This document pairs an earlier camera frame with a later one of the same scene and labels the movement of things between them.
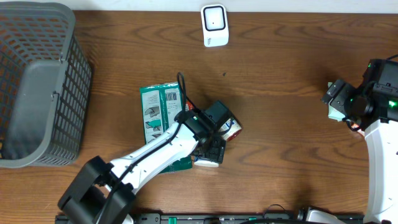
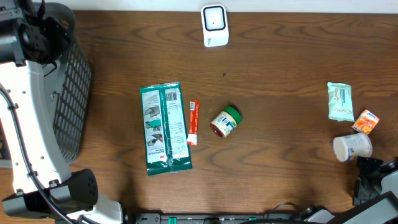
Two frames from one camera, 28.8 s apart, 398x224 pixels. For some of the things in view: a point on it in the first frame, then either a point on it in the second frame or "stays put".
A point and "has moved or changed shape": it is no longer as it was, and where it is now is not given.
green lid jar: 231,129 has moved or changed shape
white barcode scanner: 214,25 stays put
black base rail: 157,218 stays put
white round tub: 204,162 -> 347,148
